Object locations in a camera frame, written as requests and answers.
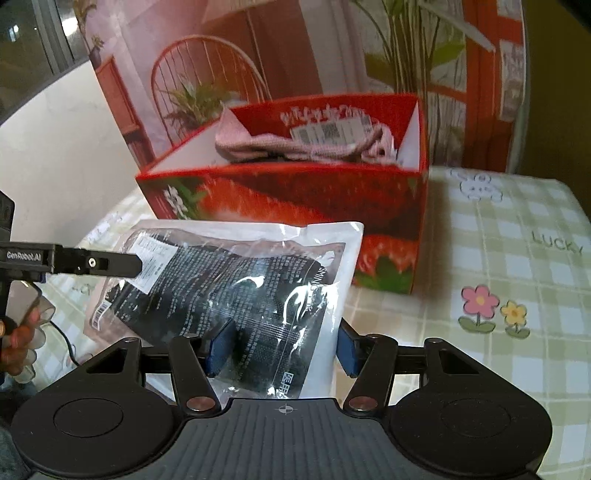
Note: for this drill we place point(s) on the red strawberry print box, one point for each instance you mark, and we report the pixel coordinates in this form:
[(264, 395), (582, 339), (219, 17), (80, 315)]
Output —
[(295, 203)]

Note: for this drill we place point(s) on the black face mask pack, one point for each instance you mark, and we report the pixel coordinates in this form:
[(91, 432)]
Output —
[(258, 286)]

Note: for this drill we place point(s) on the printed room scene wall cloth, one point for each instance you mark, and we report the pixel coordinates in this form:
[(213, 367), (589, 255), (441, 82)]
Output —
[(286, 46)]

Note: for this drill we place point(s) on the checked green tablecloth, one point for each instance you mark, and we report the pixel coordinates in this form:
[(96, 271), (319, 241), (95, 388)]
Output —
[(508, 277)]

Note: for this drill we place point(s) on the pink knitted cloth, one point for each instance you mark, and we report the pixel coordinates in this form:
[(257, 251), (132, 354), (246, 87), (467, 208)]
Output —
[(277, 145)]

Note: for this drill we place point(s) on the dark window with grey frame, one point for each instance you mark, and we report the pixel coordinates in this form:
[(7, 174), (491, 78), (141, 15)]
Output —
[(27, 37)]

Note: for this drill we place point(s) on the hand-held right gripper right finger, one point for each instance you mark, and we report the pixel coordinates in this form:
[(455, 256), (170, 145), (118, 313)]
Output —
[(348, 348)]

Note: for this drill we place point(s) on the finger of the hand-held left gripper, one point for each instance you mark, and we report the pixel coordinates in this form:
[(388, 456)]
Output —
[(97, 263)]

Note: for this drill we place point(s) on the person's left hand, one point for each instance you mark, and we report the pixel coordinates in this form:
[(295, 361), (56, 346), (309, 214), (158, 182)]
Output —
[(18, 344)]

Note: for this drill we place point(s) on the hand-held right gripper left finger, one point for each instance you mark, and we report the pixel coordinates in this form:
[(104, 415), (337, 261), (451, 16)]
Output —
[(221, 346)]

